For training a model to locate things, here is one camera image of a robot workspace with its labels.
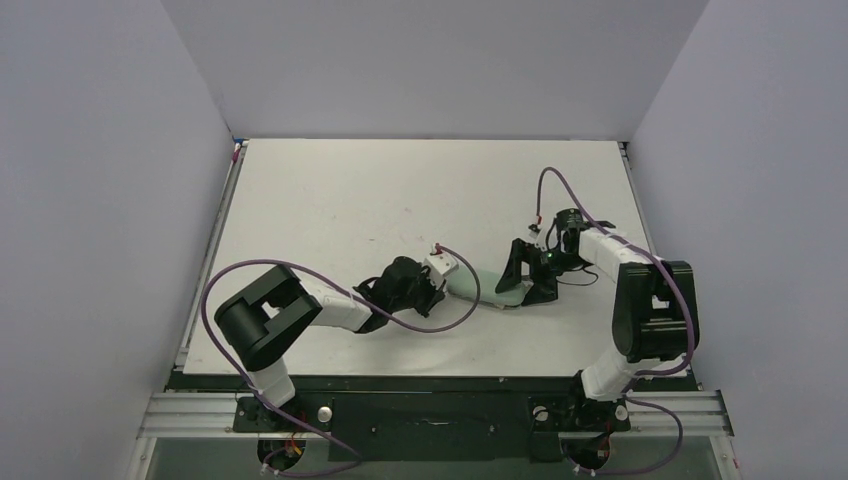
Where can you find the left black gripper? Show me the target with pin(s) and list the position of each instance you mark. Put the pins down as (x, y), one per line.
(427, 293)

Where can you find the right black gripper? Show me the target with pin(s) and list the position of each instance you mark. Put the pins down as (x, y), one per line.
(535, 263)

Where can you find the mint green umbrella case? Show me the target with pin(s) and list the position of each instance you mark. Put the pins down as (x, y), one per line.
(461, 284)

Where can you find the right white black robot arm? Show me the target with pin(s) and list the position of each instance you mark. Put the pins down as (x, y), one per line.
(654, 323)

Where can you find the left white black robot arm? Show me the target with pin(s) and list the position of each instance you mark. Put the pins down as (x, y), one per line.
(264, 319)

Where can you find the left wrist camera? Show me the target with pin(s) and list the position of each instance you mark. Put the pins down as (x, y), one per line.
(440, 264)

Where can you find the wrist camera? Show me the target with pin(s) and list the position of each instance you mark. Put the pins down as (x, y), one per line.
(535, 230)
(440, 264)

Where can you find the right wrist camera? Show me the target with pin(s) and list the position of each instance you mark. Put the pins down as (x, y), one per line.
(535, 230)

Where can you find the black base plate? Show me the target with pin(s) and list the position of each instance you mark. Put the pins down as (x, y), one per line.
(434, 443)

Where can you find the aluminium frame rail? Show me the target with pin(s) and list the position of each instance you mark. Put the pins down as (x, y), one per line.
(230, 415)

